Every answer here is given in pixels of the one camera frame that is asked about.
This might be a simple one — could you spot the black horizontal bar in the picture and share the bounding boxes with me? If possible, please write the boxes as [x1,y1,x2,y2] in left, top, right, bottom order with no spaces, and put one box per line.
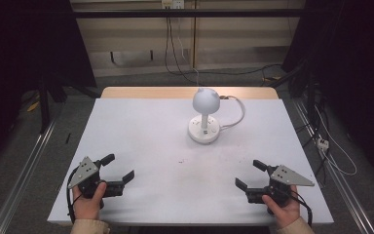
[71,8,306,19]

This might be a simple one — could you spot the person's left hand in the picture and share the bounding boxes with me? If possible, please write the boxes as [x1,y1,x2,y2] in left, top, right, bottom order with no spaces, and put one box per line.
[71,181,108,222]

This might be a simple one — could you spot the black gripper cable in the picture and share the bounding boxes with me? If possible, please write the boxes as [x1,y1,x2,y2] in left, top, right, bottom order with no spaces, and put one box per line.
[65,166,82,224]
[285,189,314,227]

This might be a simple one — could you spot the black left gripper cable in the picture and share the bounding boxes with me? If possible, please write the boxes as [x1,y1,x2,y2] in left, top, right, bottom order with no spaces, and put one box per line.
[65,166,82,224]

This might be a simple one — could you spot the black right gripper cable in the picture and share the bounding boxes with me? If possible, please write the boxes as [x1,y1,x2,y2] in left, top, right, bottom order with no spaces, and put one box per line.
[285,189,314,227]

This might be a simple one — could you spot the thin white floor cable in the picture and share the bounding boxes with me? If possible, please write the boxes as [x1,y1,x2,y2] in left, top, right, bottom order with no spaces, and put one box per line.
[314,104,358,177]

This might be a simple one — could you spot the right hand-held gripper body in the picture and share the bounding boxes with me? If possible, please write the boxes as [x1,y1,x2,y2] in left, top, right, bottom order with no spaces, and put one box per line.
[243,164,316,216]

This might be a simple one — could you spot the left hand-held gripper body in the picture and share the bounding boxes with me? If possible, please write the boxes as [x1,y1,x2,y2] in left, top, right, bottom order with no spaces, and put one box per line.
[67,156,125,200]

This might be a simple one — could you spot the white mushroom table lamp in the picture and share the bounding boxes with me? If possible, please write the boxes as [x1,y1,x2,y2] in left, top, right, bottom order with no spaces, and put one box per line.
[187,87,222,145]

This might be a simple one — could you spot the black metal stand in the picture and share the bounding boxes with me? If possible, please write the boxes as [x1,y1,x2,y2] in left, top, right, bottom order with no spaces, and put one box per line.
[37,77,68,135]
[269,58,319,131]

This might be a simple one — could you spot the metal floor rail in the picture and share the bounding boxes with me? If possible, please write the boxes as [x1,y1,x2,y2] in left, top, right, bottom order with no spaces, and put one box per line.
[0,102,66,234]
[292,98,374,234]

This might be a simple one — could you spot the person's right hand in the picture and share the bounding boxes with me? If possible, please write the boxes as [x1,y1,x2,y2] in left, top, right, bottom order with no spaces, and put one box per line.
[261,184,302,230]

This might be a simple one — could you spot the dark curtain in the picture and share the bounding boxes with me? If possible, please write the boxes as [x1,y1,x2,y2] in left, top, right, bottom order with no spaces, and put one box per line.
[0,0,97,176]
[281,0,374,178]

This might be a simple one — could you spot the white power strip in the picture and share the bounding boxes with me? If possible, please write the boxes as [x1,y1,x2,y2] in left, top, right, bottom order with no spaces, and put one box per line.
[317,136,330,152]

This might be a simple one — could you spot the white lamp cable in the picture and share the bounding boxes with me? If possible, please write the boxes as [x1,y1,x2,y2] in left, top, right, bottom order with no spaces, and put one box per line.
[218,95,246,132]

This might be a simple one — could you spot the white wall socket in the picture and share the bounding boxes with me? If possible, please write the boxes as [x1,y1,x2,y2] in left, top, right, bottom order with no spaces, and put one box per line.
[161,0,186,10]

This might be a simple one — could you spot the black hanging cables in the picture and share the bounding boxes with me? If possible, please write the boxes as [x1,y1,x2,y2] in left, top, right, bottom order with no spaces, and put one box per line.
[164,16,283,86]

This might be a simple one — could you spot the yellow floor marker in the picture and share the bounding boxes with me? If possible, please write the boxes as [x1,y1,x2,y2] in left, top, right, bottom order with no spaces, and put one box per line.
[26,100,41,113]

